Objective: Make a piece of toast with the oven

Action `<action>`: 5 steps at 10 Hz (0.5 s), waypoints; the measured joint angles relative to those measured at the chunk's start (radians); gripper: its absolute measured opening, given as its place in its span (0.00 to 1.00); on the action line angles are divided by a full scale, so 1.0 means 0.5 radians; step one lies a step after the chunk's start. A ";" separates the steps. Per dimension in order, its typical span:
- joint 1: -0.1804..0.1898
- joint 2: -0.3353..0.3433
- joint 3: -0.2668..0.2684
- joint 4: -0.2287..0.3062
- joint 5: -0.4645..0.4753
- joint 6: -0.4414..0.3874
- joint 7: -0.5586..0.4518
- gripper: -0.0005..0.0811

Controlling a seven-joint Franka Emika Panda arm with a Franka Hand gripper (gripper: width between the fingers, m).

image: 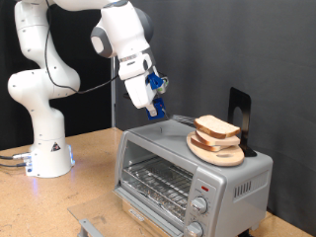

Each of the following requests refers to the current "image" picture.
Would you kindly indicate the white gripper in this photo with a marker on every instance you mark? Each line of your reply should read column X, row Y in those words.
column 140, row 92

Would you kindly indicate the spatula with blue block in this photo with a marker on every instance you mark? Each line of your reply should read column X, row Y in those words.
column 160, row 107

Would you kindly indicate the glass toaster oven door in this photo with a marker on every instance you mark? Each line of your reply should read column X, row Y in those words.
column 98, row 210

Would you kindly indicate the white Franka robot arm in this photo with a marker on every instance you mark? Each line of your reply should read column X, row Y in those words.
column 46, row 131

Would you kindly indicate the silver toaster oven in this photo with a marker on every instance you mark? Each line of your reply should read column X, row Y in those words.
column 217, row 184

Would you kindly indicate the silver oven knob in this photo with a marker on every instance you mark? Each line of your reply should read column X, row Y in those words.
column 199, row 205
column 194, row 229

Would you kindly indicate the vertical metal pole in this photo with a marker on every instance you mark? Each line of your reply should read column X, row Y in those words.
column 113, row 108

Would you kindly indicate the round wooden board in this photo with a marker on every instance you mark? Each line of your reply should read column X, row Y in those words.
column 223, row 158

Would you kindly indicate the black metal bookend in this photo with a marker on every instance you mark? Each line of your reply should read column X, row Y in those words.
column 238, row 98

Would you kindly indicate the wrist camera on blue mount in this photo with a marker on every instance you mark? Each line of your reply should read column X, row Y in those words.
column 154, row 81

